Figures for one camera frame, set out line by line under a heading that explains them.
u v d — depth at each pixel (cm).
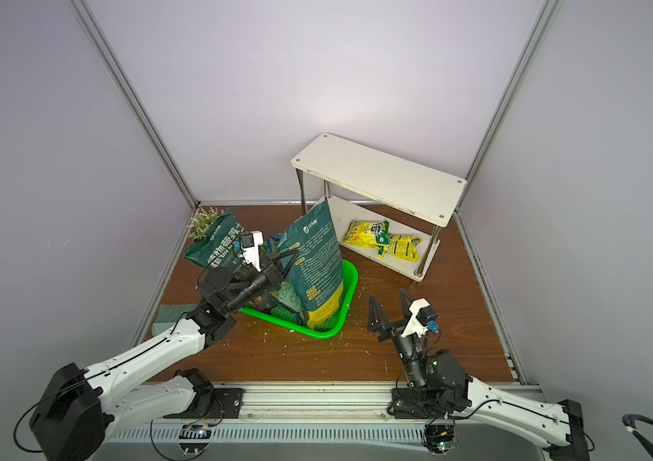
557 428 51
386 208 75
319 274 76
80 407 39
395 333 58
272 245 65
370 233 95
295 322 78
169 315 90
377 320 60
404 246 90
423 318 55
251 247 62
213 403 70
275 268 63
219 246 79
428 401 57
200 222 90
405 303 68
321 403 75
